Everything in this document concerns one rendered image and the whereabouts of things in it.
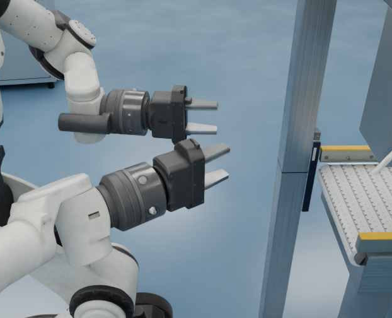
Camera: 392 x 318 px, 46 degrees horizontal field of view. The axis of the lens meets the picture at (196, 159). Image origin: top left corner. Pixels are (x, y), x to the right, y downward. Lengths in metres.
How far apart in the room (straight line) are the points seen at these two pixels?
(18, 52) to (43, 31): 2.15
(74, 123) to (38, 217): 0.33
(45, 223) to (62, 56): 0.60
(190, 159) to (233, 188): 1.61
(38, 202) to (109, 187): 0.11
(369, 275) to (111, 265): 0.54
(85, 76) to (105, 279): 0.43
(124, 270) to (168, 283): 0.79
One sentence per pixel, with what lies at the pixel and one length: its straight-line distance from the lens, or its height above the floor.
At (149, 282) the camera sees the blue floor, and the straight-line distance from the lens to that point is 1.88.
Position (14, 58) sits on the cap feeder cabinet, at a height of 0.24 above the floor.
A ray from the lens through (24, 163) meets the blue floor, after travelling 2.62.
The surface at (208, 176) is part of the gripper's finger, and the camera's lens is 0.78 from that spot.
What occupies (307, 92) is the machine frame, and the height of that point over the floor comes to 1.00.
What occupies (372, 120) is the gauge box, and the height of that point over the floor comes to 1.08.
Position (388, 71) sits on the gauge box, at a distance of 0.69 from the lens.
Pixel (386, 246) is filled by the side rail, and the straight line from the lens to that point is 0.87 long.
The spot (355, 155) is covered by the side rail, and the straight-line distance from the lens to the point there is 1.08.
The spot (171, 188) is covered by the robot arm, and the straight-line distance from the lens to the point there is 0.69.
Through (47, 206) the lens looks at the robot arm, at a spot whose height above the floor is 1.05.
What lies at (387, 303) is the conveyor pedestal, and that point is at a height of 0.63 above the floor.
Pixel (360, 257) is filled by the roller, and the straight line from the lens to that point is 0.90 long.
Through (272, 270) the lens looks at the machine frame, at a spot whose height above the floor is 0.47.
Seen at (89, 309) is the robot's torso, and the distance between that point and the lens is 1.05.
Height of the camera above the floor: 1.43
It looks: 35 degrees down
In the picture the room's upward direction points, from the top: straight up
